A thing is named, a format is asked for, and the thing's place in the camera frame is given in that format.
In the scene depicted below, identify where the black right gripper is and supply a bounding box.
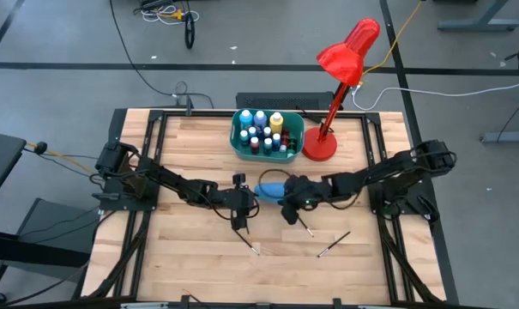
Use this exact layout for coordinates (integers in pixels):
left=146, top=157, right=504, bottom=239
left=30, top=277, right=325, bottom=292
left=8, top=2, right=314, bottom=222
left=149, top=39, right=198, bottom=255
left=280, top=174, right=333, bottom=227

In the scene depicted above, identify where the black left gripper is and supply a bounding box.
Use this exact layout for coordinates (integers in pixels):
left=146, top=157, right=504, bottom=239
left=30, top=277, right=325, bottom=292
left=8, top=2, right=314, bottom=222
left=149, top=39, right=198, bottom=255
left=224, top=173, right=260, bottom=231

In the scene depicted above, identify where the blue plastic cup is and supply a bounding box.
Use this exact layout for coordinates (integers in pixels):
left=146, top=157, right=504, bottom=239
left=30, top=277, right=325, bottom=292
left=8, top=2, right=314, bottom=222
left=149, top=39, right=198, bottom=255
left=253, top=181, right=288, bottom=205

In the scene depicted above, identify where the silver ferrule black paintbrush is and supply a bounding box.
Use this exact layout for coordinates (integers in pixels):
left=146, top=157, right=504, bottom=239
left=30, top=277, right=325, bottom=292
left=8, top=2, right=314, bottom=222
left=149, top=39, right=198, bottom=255
left=298, top=217, right=316, bottom=238

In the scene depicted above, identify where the thin black paintbrush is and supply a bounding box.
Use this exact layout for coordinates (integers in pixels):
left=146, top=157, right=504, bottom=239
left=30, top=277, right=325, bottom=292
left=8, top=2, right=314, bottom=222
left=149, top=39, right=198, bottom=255
left=317, top=230, right=352, bottom=258
left=232, top=227, right=261, bottom=257
left=181, top=288, right=201, bottom=305

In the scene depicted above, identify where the small maroon paint bottle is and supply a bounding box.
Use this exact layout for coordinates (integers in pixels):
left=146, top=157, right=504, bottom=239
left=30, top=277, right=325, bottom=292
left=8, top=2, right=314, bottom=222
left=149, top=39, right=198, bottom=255
left=279, top=127, right=291, bottom=155

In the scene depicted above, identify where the large yellow paint bottle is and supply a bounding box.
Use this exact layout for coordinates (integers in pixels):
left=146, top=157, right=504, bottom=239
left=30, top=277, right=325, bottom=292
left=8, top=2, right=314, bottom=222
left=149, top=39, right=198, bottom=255
left=269, top=111, right=285, bottom=135

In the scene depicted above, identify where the large light blue paint bottle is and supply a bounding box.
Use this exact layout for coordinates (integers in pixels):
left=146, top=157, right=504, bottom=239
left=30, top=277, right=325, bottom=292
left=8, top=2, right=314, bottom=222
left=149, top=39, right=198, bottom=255
left=238, top=109, right=254, bottom=130

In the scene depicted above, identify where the teal plastic bin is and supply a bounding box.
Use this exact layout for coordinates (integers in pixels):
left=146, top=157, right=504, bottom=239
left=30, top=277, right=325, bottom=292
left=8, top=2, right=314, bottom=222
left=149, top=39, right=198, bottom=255
left=228, top=107, right=306, bottom=166

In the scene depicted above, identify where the black grille box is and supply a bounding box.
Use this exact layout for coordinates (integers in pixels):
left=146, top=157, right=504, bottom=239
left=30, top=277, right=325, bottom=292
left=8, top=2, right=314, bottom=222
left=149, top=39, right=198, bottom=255
left=235, top=90, right=344, bottom=111

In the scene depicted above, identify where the red desk lamp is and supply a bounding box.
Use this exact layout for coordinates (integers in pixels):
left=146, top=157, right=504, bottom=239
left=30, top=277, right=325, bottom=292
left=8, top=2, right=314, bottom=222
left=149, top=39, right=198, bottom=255
left=301, top=16, right=381, bottom=163

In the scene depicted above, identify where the black cart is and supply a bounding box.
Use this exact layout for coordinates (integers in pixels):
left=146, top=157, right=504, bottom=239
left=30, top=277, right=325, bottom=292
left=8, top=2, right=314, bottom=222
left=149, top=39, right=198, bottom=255
left=0, top=197, right=104, bottom=301

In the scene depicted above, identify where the gray desk foot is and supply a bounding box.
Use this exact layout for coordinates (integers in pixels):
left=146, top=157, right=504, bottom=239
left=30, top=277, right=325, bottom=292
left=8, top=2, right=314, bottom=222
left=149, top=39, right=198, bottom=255
left=480, top=130, right=519, bottom=144

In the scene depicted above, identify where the gray desk leg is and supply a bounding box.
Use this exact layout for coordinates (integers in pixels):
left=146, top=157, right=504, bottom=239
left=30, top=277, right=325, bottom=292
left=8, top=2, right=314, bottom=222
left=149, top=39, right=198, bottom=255
left=437, top=0, right=519, bottom=33

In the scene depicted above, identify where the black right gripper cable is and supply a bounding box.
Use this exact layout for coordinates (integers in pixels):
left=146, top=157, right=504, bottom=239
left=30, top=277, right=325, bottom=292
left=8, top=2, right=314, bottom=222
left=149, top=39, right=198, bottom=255
left=257, top=167, right=293, bottom=186

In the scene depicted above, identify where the black loop strap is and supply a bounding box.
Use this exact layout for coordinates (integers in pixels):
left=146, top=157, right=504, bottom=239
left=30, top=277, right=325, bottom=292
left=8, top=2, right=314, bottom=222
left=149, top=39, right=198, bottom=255
left=184, top=10, right=196, bottom=51

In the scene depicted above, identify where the black floor cable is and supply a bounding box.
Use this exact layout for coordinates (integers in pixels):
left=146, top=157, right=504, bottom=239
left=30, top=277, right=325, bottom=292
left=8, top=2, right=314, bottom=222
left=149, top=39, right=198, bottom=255
left=108, top=0, right=215, bottom=109

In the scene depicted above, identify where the yellow cable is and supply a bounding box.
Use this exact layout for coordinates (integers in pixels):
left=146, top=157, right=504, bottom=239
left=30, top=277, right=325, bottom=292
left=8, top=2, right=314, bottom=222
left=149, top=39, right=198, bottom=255
left=360, top=0, right=425, bottom=78
left=0, top=127, right=95, bottom=175

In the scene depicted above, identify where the white cable bundle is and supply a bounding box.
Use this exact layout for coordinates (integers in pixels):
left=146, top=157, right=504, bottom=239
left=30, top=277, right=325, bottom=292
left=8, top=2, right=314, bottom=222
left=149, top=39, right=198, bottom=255
left=132, top=0, right=200, bottom=26

